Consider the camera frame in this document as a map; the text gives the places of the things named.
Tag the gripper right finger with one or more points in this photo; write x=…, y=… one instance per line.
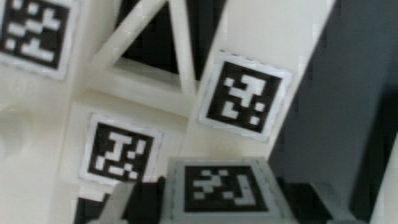
x=316, y=204

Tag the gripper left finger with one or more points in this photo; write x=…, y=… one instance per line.
x=131, y=206

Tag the white tagged cube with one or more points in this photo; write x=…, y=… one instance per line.
x=223, y=192

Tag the white chair back frame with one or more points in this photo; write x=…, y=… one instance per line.
x=101, y=62

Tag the white chair seat part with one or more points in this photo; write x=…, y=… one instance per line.
x=108, y=149

